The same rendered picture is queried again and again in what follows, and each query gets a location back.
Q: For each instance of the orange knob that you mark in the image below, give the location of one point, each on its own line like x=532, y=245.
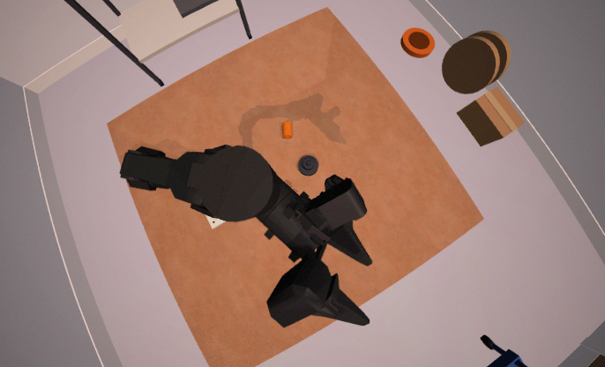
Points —
x=287, y=130

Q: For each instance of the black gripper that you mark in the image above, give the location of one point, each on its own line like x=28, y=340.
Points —
x=308, y=289

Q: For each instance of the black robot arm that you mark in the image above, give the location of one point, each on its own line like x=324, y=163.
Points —
x=236, y=183

